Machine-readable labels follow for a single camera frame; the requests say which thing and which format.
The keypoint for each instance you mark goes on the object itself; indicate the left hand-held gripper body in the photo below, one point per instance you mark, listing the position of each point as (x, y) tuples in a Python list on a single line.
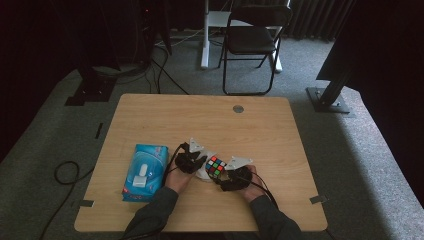
[(188, 161)]

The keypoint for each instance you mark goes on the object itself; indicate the black folding chair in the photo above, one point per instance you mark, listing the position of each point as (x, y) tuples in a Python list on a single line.
[(251, 40)]

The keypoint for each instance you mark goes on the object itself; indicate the white desk frame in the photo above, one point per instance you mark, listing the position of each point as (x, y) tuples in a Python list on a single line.
[(208, 33)]

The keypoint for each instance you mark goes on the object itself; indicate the black metal stand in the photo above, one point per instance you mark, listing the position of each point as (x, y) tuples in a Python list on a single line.
[(333, 90)]

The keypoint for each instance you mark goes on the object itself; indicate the person's left hand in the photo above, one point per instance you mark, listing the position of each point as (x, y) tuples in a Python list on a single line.
[(178, 180)]

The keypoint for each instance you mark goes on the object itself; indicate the dark curtain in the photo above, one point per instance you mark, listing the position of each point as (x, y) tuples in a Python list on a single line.
[(316, 18)]

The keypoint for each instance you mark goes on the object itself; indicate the grey round table grommet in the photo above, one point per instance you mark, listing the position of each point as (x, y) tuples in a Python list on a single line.
[(238, 109)]

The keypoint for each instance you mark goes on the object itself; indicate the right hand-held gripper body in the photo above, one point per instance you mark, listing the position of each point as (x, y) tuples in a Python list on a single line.
[(237, 176)]

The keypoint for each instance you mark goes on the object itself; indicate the person's right hand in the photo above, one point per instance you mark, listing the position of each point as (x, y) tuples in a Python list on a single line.
[(255, 190)]

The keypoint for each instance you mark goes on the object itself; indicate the blue tissue packet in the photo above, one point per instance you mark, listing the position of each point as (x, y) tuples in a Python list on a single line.
[(146, 173)]

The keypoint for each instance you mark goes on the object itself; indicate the black tape strip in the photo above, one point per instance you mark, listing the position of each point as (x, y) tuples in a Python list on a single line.
[(99, 130)]

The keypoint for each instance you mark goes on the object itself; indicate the grey tape piece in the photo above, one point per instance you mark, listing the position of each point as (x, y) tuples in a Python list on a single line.
[(86, 203), (318, 199)]

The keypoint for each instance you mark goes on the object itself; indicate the multicoloured puzzle cube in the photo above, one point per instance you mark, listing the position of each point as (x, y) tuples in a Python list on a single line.
[(215, 166)]

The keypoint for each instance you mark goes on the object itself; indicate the black stand with base plate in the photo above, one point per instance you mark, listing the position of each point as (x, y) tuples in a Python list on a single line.
[(93, 86)]

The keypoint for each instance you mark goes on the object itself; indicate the white tissue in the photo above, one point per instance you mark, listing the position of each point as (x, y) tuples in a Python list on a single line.
[(204, 168)]

